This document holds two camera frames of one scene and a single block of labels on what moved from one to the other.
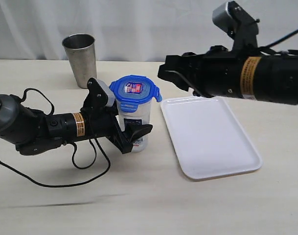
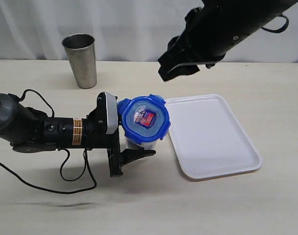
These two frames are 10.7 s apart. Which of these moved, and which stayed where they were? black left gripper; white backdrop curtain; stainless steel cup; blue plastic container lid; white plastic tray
Moved: blue plastic container lid; black left gripper
Stayed: stainless steel cup; white backdrop curtain; white plastic tray
